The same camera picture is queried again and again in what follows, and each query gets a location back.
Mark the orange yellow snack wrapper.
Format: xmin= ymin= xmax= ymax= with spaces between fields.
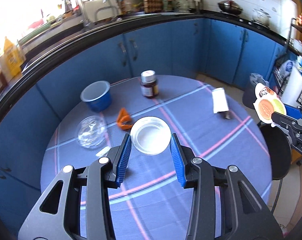
xmin=253 ymin=83 xmax=286 ymax=124

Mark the white paper carton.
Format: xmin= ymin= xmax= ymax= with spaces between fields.
xmin=212 ymin=88 xmax=231 ymax=120

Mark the clear plastic round lid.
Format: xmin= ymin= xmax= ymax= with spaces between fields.
xmin=76 ymin=115 xmax=107 ymax=149

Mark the white round bottle cap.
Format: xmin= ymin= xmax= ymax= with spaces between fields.
xmin=130 ymin=116 xmax=171 ymax=155

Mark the blue plastic cup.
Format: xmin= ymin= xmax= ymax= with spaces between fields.
xmin=80 ymin=81 xmax=112 ymax=112

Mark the brown medicine bottle white cap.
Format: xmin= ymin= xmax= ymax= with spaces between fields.
xmin=141 ymin=70 xmax=158 ymax=98

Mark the black trash bin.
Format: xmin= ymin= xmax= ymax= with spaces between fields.
xmin=259 ymin=124 xmax=291 ymax=180

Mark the grey trash bin with bag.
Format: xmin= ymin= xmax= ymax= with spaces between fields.
xmin=242 ymin=73 xmax=269 ymax=109

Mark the white cylindrical appliance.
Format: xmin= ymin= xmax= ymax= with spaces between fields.
xmin=281 ymin=67 xmax=302 ymax=107

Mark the blue checked tablecloth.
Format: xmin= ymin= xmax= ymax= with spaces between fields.
xmin=40 ymin=75 xmax=271 ymax=239

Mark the black metal shelf rack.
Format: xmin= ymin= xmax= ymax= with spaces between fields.
xmin=272 ymin=14 xmax=302 ymax=96

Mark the white ceramic pot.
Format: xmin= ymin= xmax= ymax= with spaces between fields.
xmin=251 ymin=9 xmax=271 ymax=27

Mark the black wok with lid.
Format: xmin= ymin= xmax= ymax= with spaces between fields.
xmin=218 ymin=0 xmax=243 ymax=16

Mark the yellow detergent bottle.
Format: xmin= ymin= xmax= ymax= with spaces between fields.
xmin=3 ymin=36 xmax=24 ymax=77

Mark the green kettle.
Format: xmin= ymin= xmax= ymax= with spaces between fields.
xmin=172 ymin=0 xmax=189 ymax=12

